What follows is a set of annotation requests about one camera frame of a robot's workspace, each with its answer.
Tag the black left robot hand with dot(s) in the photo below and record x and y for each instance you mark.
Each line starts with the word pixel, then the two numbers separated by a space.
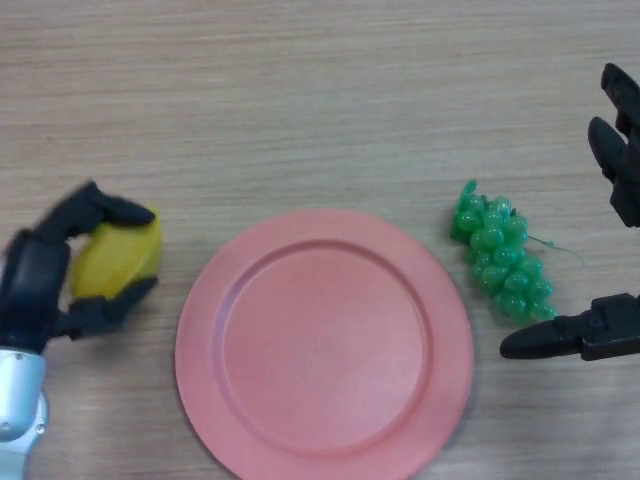
pixel 32 280

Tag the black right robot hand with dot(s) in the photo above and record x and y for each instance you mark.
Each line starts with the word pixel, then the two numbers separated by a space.
pixel 612 332

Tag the yellow starfruit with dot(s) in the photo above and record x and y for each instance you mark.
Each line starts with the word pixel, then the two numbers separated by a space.
pixel 115 255

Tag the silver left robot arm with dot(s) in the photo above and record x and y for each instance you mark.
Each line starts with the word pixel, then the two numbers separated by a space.
pixel 20 400

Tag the pink round plate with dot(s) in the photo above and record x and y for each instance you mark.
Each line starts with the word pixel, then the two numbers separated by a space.
pixel 325 350

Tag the green grape bunch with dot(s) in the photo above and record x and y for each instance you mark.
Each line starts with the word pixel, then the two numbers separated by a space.
pixel 495 250

